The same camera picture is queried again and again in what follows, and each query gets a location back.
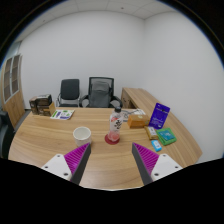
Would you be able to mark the white and green leaflet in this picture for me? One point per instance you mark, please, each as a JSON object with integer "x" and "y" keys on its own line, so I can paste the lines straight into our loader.
{"x": 62, "y": 114}

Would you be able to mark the small tan box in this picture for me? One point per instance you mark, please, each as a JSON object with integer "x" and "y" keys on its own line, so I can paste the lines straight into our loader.
{"x": 151, "y": 132}

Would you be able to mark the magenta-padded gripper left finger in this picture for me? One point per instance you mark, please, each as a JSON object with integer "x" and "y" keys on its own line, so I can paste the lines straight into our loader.
{"x": 63, "y": 166}

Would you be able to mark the wooden tissue box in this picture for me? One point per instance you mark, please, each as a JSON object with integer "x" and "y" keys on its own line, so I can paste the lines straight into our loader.
{"x": 138, "y": 121}

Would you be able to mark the stack of dark boxes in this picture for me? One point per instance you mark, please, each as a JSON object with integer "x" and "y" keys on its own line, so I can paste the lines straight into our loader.
{"x": 41, "y": 105}

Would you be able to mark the grey mesh office chair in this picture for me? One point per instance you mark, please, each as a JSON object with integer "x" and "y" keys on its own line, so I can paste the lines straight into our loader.
{"x": 100, "y": 92}

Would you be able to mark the purple standing card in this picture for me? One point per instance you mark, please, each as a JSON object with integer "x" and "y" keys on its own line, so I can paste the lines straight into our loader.
{"x": 159, "y": 115}

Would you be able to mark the black padded chair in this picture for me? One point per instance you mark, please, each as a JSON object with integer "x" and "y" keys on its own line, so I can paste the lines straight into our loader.
{"x": 69, "y": 89}

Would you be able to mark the green folded cloth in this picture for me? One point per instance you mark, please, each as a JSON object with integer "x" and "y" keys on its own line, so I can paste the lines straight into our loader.
{"x": 166, "y": 136}

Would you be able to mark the wooden side desk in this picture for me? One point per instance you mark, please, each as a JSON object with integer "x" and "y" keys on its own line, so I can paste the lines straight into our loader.
{"x": 135, "y": 96}

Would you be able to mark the wooden cabinet with glass doors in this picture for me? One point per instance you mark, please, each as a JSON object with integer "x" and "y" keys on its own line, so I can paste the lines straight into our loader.
{"x": 13, "y": 95}

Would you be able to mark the white speckled cup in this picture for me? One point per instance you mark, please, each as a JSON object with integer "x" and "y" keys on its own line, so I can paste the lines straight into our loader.
{"x": 82, "y": 136}

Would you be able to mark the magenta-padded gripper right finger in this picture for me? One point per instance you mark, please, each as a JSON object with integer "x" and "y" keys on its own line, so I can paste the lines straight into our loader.
{"x": 160, "y": 166}

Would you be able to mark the black armchair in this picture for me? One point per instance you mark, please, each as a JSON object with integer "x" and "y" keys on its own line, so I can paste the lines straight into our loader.
{"x": 6, "y": 133}

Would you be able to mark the clear drink bottle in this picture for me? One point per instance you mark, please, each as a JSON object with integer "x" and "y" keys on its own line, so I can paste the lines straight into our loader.
{"x": 115, "y": 126}

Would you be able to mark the small blue box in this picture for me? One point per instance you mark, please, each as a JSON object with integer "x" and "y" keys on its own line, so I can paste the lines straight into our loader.
{"x": 156, "y": 145}

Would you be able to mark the flat round red coaster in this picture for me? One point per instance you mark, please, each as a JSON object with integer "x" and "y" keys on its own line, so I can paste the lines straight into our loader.
{"x": 108, "y": 140}

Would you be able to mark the grey round disc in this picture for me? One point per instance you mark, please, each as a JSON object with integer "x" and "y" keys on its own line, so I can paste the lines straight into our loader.
{"x": 125, "y": 115}

